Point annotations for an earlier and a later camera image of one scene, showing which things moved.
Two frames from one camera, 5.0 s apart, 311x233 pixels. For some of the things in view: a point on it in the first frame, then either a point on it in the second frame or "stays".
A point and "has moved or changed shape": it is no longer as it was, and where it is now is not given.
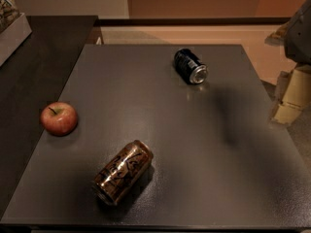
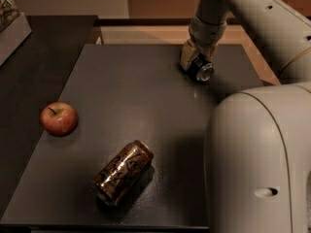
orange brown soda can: (122, 172) stays
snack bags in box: (9, 9) stays
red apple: (58, 118) stays
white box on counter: (14, 35) stays
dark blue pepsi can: (190, 66) has moved or changed shape
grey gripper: (299, 38) to (204, 33)
